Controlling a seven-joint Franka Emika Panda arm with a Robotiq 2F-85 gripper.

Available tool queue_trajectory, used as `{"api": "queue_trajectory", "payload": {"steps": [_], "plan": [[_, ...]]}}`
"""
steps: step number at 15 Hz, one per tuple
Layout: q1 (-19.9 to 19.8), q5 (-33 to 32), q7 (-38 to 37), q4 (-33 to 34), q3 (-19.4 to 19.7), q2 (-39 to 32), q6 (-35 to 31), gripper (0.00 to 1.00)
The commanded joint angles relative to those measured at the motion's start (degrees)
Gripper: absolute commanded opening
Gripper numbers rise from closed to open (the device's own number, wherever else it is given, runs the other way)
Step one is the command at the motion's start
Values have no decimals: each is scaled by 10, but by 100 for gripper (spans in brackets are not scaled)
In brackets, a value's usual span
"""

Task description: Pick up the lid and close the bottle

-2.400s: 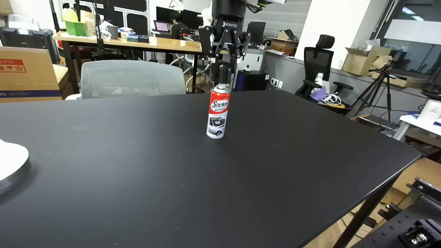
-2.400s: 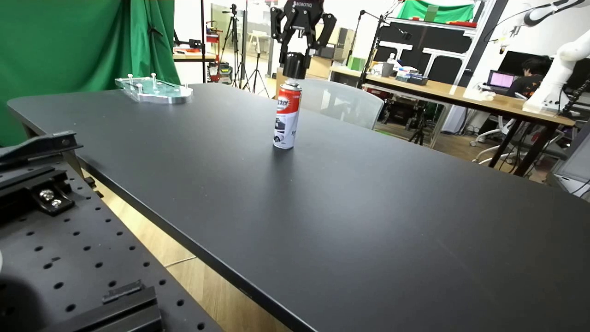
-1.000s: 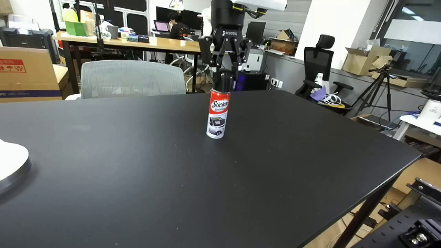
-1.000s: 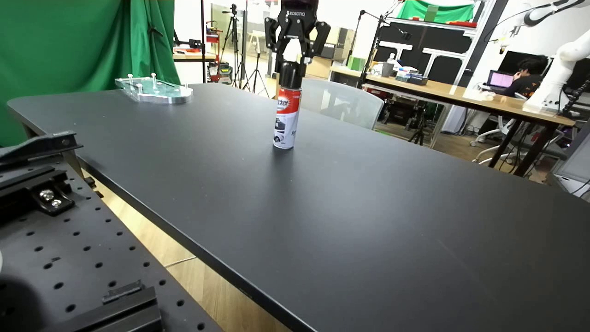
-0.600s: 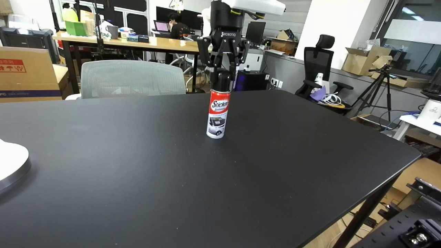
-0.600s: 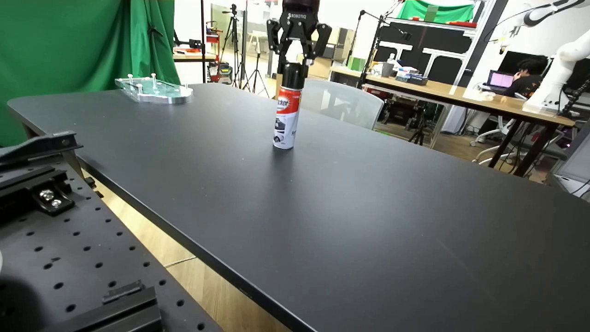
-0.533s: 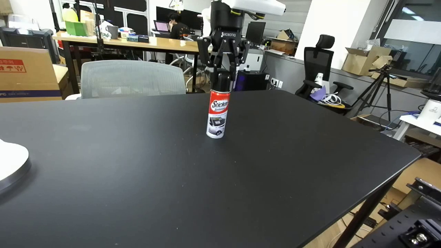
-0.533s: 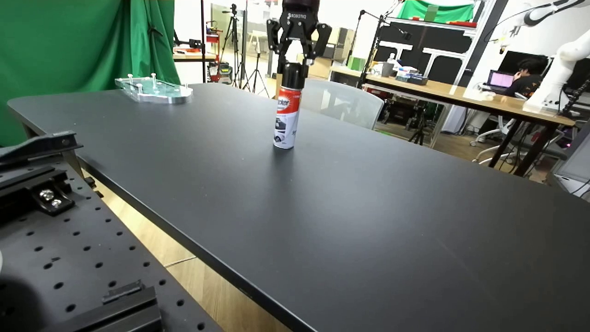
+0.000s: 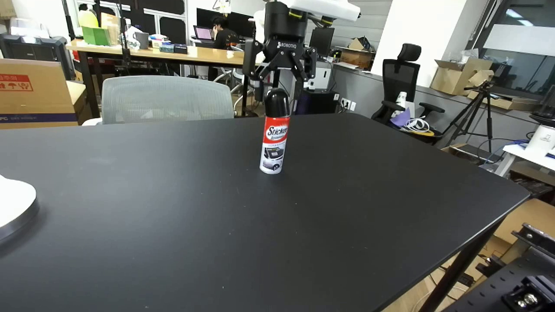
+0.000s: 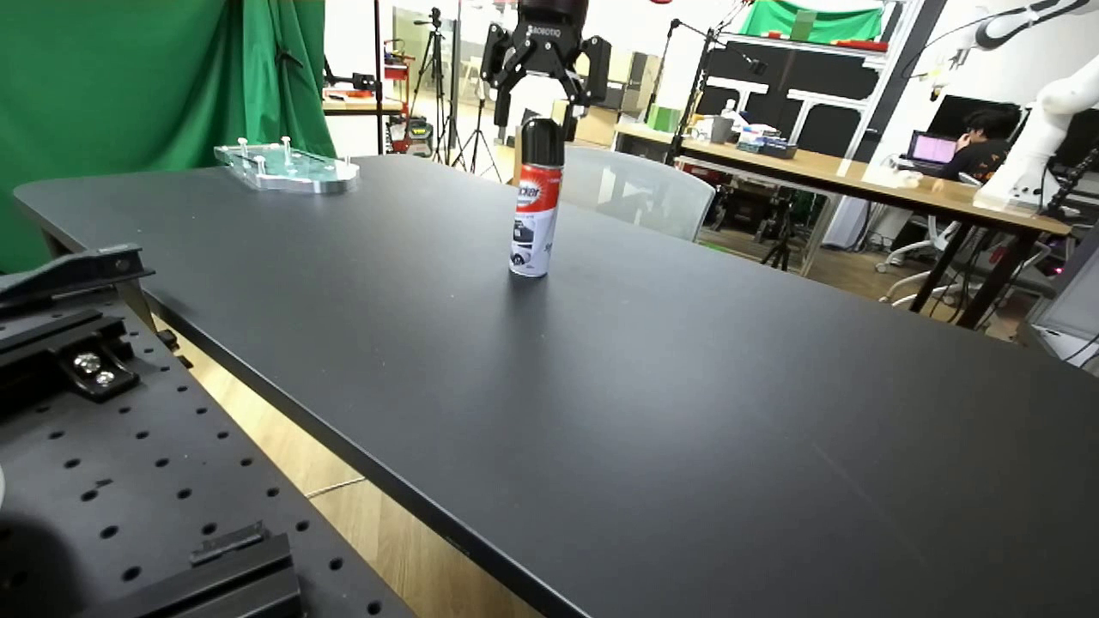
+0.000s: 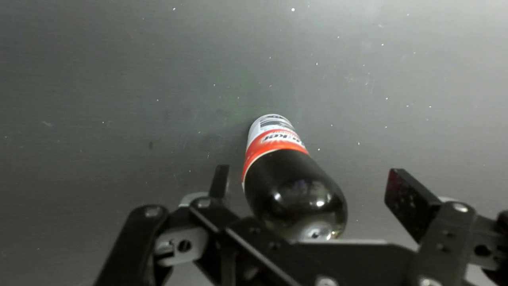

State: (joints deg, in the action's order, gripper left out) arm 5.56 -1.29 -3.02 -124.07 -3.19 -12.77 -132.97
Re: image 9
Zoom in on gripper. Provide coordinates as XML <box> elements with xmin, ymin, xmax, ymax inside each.
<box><xmin>242</xmin><ymin>1</ymin><xmax>318</xmax><ymax>84</ymax></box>

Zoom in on black spray can cap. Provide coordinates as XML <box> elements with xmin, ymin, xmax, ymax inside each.
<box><xmin>263</xmin><ymin>88</ymin><xmax>291</xmax><ymax>119</ymax></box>

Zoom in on black monitor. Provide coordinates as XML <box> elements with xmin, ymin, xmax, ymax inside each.
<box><xmin>308</xmin><ymin>27</ymin><xmax>336</xmax><ymax>58</ymax></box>

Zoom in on black computer tower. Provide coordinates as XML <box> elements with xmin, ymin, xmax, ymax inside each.
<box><xmin>296</xmin><ymin>89</ymin><xmax>337</xmax><ymax>116</ymax></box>

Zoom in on person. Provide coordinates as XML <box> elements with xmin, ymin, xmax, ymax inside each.
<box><xmin>211</xmin><ymin>16</ymin><xmax>240</xmax><ymax>51</ymax></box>

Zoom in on long wooden table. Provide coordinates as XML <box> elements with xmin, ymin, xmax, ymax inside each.
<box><xmin>66</xmin><ymin>39</ymin><xmax>265</xmax><ymax>118</ymax></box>

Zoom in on cardboard box with flaps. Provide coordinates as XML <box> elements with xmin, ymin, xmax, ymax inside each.
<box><xmin>340</xmin><ymin>37</ymin><xmax>376</xmax><ymax>70</ymax></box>

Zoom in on laptop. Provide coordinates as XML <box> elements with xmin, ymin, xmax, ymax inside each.
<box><xmin>193</xmin><ymin>25</ymin><xmax>215</xmax><ymax>44</ymax></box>

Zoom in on red and white spray can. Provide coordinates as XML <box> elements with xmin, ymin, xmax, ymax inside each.
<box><xmin>259</xmin><ymin>114</ymin><xmax>290</xmax><ymax>175</ymax></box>

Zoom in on grey mesh chair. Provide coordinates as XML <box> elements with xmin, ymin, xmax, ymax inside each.
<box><xmin>82</xmin><ymin>75</ymin><xmax>235</xmax><ymax>126</ymax></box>

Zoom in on black office chair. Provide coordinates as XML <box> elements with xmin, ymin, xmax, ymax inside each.
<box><xmin>371</xmin><ymin>43</ymin><xmax>446</xmax><ymax>140</ymax></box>

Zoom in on purple paper sheet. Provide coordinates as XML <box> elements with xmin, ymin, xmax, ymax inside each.
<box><xmin>390</xmin><ymin>108</ymin><xmax>411</xmax><ymax>129</ymax></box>

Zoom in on open cardboard box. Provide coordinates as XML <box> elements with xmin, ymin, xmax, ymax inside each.
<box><xmin>430</xmin><ymin>57</ymin><xmax>494</xmax><ymax>96</ymax></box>

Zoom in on green paper box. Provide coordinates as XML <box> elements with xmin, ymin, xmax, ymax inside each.
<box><xmin>81</xmin><ymin>26</ymin><xmax>111</xmax><ymax>46</ymax></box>

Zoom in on window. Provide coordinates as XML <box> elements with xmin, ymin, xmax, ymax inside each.
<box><xmin>466</xmin><ymin>0</ymin><xmax>555</xmax><ymax>97</ymax></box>

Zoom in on black hard case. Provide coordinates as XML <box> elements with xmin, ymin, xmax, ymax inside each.
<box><xmin>0</xmin><ymin>34</ymin><xmax>77</xmax><ymax>81</ymax></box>

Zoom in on large cardboard box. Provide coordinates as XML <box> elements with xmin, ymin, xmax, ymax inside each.
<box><xmin>0</xmin><ymin>58</ymin><xmax>88</xmax><ymax>130</ymax></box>

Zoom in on white table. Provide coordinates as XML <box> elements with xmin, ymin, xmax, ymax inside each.
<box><xmin>494</xmin><ymin>143</ymin><xmax>555</xmax><ymax>178</ymax></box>

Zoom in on coil of white cable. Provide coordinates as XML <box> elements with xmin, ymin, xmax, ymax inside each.
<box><xmin>403</xmin><ymin>117</ymin><xmax>431</xmax><ymax>133</ymax></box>

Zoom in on camera on tripod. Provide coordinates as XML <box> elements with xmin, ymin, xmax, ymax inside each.
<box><xmin>445</xmin><ymin>64</ymin><xmax>509</xmax><ymax>153</ymax></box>

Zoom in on black metal frame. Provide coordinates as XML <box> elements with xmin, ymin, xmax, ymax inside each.
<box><xmin>441</xmin><ymin>222</ymin><xmax>555</xmax><ymax>312</ymax></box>

